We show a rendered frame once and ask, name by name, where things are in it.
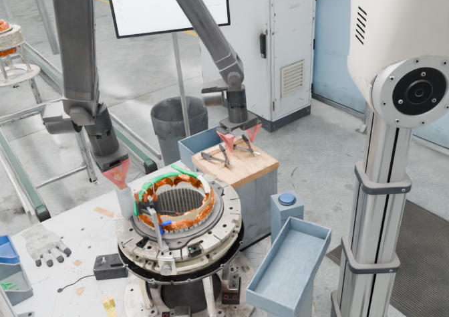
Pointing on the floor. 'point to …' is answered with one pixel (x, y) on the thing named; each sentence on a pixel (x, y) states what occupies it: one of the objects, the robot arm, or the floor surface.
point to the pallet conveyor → (7, 160)
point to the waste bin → (170, 152)
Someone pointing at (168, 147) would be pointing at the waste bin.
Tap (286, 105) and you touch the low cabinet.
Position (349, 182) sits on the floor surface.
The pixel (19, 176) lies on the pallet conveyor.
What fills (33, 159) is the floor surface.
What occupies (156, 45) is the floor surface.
